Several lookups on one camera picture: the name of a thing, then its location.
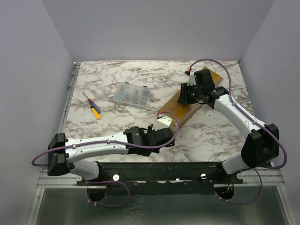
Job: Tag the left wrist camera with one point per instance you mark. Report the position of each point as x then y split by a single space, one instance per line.
164 120

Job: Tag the clear plastic screw box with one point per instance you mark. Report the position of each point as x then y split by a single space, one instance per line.
131 94

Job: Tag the red handled screwdriver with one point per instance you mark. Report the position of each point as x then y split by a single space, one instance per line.
89 100

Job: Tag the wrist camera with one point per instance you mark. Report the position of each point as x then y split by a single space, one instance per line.
191 77
164 120

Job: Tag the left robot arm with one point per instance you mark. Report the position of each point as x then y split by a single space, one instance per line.
69 155

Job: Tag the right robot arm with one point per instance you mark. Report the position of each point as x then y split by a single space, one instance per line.
260 139

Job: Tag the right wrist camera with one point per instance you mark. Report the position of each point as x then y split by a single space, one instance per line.
191 77

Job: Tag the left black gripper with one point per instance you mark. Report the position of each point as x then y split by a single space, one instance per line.
150 130

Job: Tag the aluminium frame rail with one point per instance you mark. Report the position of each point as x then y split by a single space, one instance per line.
35 208

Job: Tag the brown cardboard express box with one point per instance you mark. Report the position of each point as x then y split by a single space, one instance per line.
185 107

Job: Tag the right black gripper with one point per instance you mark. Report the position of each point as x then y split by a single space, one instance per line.
183 94

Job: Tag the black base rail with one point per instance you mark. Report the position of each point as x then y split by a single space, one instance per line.
160 178

